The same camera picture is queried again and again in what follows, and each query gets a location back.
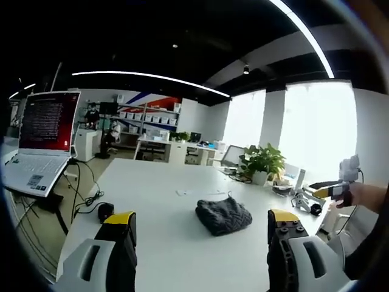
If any long ceiling light strip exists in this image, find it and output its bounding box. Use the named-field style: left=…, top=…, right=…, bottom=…
left=269, top=0, right=336, bottom=79
left=71, top=71, right=231, bottom=99

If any white cabinet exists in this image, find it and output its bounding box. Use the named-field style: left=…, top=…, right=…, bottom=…
left=75, top=127, right=98, bottom=162

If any white laptop with red screen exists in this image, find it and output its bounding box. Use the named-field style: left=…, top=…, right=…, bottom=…
left=2, top=90, right=81, bottom=199

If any grey mesh office chair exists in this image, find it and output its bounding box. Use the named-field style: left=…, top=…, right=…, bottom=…
left=220, top=144, right=246, bottom=167

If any black floor cable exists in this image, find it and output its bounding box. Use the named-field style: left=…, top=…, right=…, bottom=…
left=68, top=160, right=106, bottom=220

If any dark grey knitted towel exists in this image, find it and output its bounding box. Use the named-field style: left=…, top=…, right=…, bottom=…
left=194, top=196, right=253, bottom=237

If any shelf with white boxes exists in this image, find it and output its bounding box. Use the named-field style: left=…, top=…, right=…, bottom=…
left=116, top=102, right=182, bottom=144

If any small white robot figure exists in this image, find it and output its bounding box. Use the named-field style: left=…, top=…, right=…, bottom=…
left=291, top=188, right=313, bottom=213

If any black laptop stand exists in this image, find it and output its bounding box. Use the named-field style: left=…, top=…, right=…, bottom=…
left=35, top=158, right=80, bottom=237

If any person's dark clothing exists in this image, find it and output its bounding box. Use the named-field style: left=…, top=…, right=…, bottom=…
left=345, top=212, right=384, bottom=282

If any green potted plant white pot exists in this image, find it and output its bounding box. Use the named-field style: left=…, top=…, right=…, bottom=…
left=238, top=142, right=287, bottom=187

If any person's right hand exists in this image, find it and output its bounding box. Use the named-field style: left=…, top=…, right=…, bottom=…
left=329, top=183, right=373, bottom=214

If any small green desk plant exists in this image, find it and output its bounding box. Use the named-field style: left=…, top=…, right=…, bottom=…
left=169, top=131, right=191, bottom=144

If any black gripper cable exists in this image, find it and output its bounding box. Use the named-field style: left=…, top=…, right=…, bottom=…
left=334, top=169, right=365, bottom=237

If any white office desk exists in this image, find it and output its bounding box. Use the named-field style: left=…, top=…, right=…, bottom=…
left=133, top=134, right=171, bottom=162

